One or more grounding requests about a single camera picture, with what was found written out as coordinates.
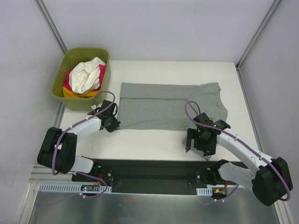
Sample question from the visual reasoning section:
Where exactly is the grey t shirt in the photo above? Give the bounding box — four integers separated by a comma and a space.
118, 81, 228, 161

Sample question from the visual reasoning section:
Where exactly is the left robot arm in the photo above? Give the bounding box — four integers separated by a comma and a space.
37, 100, 120, 182

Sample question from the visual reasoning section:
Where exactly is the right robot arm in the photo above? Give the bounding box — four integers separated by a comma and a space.
185, 113, 293, 206

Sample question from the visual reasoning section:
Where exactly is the white t shirt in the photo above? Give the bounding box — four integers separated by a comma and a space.
69, 57, 107, 94

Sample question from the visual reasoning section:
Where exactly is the pink t shirt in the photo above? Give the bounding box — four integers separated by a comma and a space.
63, 64, 107, 94

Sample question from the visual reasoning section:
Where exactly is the yellow t shirt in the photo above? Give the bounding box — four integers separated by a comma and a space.
63, 87, 100, 98

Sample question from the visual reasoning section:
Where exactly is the green plastic bin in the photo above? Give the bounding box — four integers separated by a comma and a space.
52, 48, 111, 111

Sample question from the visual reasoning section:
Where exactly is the right slotted cable duct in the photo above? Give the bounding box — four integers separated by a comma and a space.
196, 187, 213, 196

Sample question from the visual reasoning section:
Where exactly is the slotted cable duct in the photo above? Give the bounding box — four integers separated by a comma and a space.
39, 183, 112, 194
196, 187, 213, 196

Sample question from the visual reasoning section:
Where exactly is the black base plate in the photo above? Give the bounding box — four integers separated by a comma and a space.
71, 159, 216, 195

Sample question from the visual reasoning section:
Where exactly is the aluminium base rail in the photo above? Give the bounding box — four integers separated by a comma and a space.
29, 164, 72, 183

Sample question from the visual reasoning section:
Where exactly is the left slotted cable duct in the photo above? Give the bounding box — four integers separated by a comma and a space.
39, 183, 112, 194

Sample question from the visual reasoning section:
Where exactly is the left aluminium frame post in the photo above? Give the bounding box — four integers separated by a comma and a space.
35, 0, 68, 54

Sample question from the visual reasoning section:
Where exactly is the aluminium frame post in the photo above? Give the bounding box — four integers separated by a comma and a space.
35, 0, 68, 54
235, 0, 282, 70

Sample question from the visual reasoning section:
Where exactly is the right aluminium frame post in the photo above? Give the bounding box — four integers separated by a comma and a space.
235, 0, 282, 70

